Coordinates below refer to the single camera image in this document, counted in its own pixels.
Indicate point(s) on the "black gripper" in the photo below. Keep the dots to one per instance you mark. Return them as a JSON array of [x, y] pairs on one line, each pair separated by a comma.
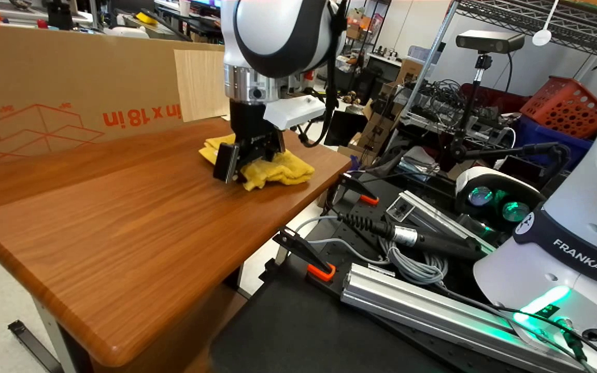
[[254, 137]]

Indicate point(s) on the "yellow towel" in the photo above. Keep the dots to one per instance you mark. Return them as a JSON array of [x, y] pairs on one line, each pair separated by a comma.
[[284, 167]]

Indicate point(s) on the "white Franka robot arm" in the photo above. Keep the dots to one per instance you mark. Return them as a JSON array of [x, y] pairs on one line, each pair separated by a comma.
[[270, 45]]

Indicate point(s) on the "orange black clamp front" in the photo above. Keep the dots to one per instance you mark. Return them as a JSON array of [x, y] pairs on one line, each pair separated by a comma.
[[316, 262]]

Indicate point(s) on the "orange black clamp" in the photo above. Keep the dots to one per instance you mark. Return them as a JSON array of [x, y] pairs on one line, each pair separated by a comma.
[[316, 262], [358, 190]]

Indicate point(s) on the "orange black clamp rear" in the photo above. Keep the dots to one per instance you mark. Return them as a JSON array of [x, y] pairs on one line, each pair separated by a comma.
[[358, 190]]

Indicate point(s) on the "large cardboard box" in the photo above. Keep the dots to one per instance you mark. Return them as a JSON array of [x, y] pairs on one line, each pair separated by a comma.
[[64, 91]]

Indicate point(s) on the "blue plastic bin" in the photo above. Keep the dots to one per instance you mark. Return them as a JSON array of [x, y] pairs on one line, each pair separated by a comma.
[[529, 132]]

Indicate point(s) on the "black table leg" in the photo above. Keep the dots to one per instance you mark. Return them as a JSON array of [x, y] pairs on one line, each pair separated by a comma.
[[57, 357]]

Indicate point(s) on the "red plastic crate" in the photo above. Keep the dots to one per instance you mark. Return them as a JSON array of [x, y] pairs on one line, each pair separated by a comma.
[[565, 106]]

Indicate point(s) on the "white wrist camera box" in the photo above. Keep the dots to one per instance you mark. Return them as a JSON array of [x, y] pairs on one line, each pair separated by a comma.
[[292, 111]]

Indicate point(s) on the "aluminium extrusion rail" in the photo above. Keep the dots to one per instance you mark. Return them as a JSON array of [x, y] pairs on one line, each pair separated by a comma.
[[449, 320]]

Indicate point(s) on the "black camera on stand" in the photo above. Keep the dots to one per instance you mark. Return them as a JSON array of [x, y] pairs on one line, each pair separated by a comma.
[[485, 45]]

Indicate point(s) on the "wire metal shelf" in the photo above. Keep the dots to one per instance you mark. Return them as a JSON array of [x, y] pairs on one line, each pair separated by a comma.
[[570, 23]]

